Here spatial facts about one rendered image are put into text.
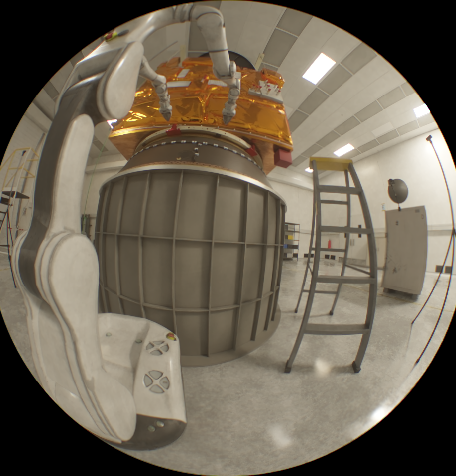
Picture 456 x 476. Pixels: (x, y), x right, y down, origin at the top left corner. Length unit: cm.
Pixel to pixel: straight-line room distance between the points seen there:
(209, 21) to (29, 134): 800
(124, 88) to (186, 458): 113
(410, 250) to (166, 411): 327
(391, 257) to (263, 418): 296
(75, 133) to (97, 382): 48
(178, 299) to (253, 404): 70
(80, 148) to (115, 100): 13
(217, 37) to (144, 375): 120
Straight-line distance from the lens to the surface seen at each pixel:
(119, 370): 66
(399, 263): 315
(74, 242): 30
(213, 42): 72
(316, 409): 95
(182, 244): 74
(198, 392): 90
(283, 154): 155
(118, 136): 174
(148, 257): 80
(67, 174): 34
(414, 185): 752
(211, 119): 149
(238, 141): 138
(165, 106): 127
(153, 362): 59
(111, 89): 40
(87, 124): 39
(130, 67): 46
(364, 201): 118
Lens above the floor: 78
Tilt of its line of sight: 1 degrees up
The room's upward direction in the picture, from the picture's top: 4 degrees clockwise
